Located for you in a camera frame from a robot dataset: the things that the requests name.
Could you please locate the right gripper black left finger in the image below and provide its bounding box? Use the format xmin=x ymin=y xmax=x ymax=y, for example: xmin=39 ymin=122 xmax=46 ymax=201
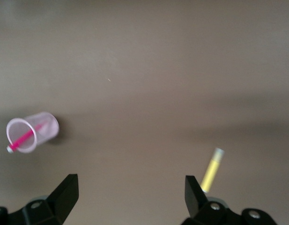
xmin=0 ymin=173 xmax=79 ymax=225

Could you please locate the yellow marker pen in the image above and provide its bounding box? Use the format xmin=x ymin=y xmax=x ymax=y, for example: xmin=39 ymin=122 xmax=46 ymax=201
xmin=200 ymin=147 xmax=226 ymax=194

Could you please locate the pink mesh pen holder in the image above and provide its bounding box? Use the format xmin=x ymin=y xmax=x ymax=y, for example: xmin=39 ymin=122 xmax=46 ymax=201
xmin=6 ymin=111 xmax=59 ymax=154

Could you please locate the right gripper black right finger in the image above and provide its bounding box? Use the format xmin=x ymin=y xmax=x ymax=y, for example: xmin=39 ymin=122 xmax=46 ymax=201
xmin=181 ymin=175 xmax=276 ymax=225

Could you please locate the pink marker pen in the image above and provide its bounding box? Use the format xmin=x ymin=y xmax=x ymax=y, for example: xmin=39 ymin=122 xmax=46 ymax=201
xmin=6 ymin=123 xmax=45 ymax=154

